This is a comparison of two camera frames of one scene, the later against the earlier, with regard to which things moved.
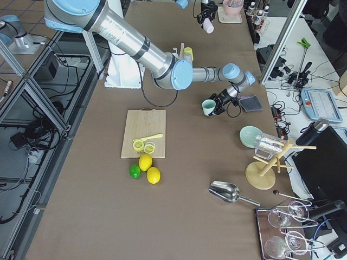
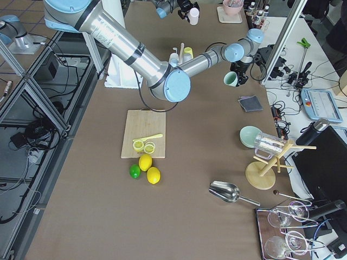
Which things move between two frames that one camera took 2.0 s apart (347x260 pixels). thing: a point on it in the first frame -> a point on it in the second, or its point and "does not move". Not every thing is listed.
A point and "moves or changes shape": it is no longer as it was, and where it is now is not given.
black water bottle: [311, 132] does not move
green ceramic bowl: [248, 136] does not move
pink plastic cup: [208, 26] -> [193, 16]
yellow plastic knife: [143, 139] does not move
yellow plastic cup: [188, 50] does not move
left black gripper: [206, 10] -> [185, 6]
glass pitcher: [266, 146] does not move
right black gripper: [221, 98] -> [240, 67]
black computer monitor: [324, 169] does not move
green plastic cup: [208, 105] moves or changes shape
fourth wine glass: [275, 247] does not move
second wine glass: [278, 220] does not move
